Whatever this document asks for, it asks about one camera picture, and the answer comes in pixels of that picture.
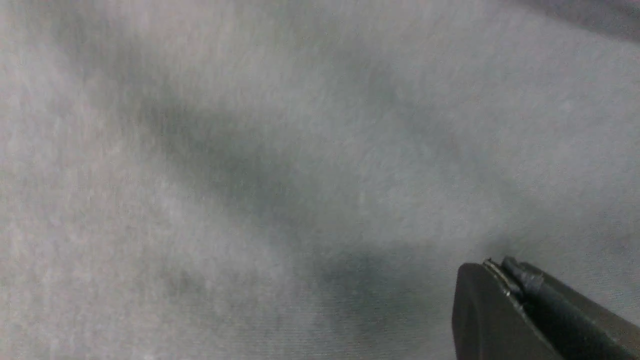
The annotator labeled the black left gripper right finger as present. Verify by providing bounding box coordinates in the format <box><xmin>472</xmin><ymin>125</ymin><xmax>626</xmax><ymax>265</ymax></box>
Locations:
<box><xmin>502</xmin><ymin>257</ymin><xmax>640</xmax><ymax>360</ymax></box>

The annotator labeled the dark gray long-sleeved shirt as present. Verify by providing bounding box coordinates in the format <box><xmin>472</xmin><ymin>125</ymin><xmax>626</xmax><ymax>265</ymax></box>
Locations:
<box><xmin>1</xmin><ymin>0</ymin><xmax>639</xmax><ymax>360</ymax></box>

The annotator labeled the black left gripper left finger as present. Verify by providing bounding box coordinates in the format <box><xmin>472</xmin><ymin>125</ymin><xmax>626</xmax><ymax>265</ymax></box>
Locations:
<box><xmin>451</xmin><ymin>262</ymin><xmax>563</xmax><ymax>360</ymax></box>

